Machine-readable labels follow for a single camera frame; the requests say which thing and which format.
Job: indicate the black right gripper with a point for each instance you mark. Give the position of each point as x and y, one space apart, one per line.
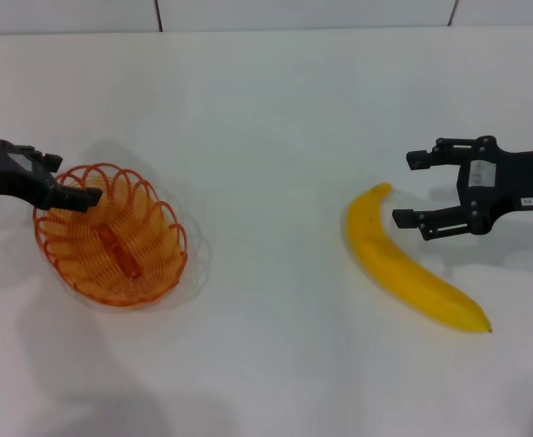
512 182

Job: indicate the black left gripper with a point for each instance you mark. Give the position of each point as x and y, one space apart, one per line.
6 177

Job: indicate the yellow banana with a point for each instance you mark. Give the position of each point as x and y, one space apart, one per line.
384 255

